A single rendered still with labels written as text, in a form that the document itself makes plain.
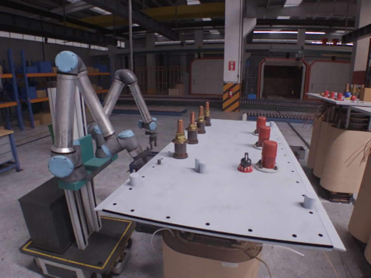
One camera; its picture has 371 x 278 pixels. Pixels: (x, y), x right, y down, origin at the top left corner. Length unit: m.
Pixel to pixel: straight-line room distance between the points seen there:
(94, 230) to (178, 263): 1.50
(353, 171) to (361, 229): 1.13
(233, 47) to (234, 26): 1.01
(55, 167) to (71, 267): 1.04
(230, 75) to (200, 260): 10.95
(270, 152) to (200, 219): 0.50
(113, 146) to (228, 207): 0.85
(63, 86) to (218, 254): 1.16
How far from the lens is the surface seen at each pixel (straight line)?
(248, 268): 1.04
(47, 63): 10.70
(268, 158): 1.06
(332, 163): 3.62
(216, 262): 0.99
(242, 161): 1.03
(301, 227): 0.75
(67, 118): 1.37
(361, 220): 2.80
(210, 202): 0.79
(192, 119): 1.39
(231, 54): 11.66
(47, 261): 2.34
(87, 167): 1.86
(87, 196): 2.21
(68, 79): 1.34
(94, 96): 1.48
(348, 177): 3.74
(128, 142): 1.37
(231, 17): 11.98
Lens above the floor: 1.79
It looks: 16 degrees down
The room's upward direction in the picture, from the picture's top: straight up
